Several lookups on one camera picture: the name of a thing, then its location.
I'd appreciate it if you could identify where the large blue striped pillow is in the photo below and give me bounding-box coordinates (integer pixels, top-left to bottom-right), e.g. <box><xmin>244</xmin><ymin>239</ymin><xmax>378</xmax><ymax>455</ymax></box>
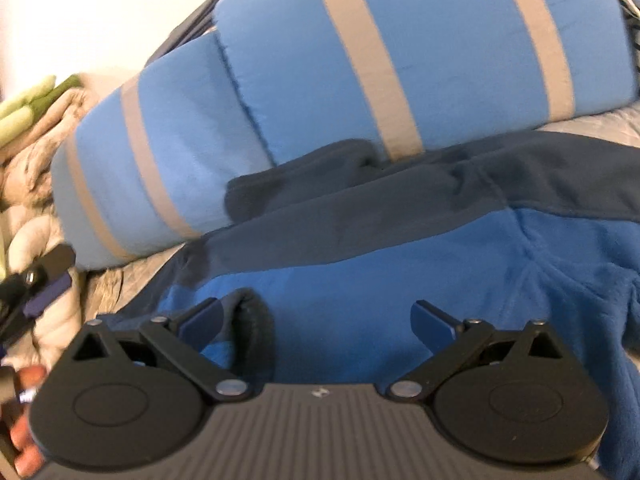
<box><xmin>212</xmin><ymin>0</ymin><xmax>633</xmax><ymax>166</ymax></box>

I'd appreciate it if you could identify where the grey-blue dark cloth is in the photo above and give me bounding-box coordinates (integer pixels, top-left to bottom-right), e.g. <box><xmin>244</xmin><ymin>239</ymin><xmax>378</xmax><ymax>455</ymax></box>
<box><xmin>144</xmin><ymin>0</ymin><xmax>253</xmax><ymax>67</ymax></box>

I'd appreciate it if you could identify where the blue fleece garment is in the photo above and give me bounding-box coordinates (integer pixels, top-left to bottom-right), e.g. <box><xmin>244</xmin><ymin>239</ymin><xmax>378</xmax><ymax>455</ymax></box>
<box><xmin>97</xmin><ymin>130</ymin><xmax>640</xmax><ymax>480</ymax></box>

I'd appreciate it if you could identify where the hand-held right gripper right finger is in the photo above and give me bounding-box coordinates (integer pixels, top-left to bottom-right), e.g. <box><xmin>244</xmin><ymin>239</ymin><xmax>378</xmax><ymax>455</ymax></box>
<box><xmin>385</xmin><ymin>300</ymin><xmax>566</xmax><ymax>403</ymax></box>

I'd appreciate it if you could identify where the person's left hand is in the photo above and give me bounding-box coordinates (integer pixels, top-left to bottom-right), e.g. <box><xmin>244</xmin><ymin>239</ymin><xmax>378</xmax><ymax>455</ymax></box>
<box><xmin>0</xmin><ymin>365</ymin><xmax>49</xmax><ymax>479</ymax></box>

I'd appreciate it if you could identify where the beige quilted comforter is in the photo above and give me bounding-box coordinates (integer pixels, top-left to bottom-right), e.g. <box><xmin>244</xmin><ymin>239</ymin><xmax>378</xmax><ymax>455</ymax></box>
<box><xmin>0</xmin><ymin>89</ymin><xmax>98</xmax><ymax>366</ymax></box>

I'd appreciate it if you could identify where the white striped cloth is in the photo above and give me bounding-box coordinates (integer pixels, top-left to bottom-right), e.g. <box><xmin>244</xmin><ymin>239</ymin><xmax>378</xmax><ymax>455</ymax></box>
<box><xmin>600</xmin><ymin>0</ymin><xmax>640</xmax><ymax>68</ymax></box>

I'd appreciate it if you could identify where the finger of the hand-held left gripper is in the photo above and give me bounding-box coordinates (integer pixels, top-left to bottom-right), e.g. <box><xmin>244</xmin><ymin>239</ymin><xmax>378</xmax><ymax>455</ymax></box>
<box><xmin>20</xmin><ymin>244</ymin><xmax>77</xmax><ymax>322</ymax></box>

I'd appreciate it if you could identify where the green cloth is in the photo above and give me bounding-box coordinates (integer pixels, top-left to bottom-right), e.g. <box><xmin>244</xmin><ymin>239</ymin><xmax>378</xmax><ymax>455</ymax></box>
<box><xmin>0</xmin><ymin>74</ymin><xmax>82</xmax><ymax>147</ymax></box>

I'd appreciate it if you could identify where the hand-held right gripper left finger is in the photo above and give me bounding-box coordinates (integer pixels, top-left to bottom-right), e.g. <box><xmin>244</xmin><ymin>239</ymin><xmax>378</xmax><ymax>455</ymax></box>
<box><xmin>72</xmin><ymin>297</ymin><xmax>251</xmax><ymax>403</ymax></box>

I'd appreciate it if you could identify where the small blue striped pillow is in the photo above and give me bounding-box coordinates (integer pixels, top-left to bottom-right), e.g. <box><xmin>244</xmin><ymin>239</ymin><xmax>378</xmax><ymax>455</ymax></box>
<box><xmin>50</xmin><ymin>35</ymin><xmax>278</xmax><ymax>272</ymax></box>

